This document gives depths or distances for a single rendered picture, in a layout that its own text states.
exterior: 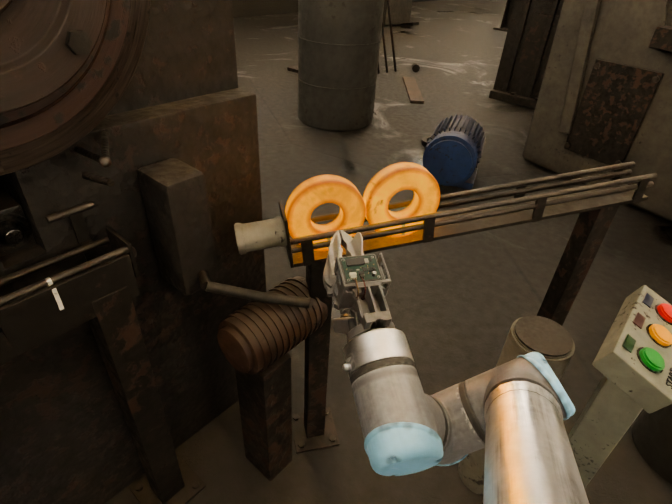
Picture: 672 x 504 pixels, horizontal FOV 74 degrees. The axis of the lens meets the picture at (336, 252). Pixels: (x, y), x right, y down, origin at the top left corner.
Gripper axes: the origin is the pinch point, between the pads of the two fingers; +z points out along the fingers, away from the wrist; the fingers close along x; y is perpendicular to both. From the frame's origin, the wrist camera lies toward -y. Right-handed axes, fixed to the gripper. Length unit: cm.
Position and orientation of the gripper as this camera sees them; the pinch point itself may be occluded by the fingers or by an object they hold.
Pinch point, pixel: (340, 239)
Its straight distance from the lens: 75.8
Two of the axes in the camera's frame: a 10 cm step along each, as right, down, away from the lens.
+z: -2.1, -7.9, 5.7
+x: -9.7, 1.0, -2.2
